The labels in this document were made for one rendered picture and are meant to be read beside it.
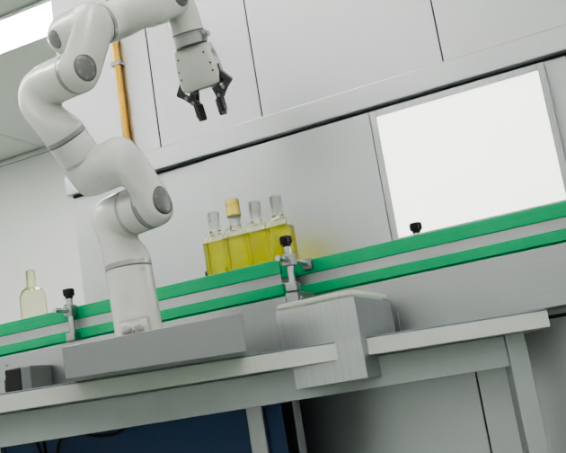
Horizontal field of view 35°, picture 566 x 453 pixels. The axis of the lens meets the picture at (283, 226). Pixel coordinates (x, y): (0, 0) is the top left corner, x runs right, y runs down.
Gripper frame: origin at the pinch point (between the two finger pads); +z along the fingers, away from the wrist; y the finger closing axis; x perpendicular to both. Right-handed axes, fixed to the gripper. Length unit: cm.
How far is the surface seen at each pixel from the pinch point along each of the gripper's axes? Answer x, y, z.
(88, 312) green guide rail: 11, 43, 38
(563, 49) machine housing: -26, -77, 10
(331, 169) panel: -21.3, -17.4, 22.5
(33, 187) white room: -349, 311, 7
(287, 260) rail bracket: 14.4, -13.6, 36.2
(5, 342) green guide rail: 11, 69, 41
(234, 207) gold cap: -6.6, 4.8, 24.0
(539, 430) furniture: 25, -58, 78
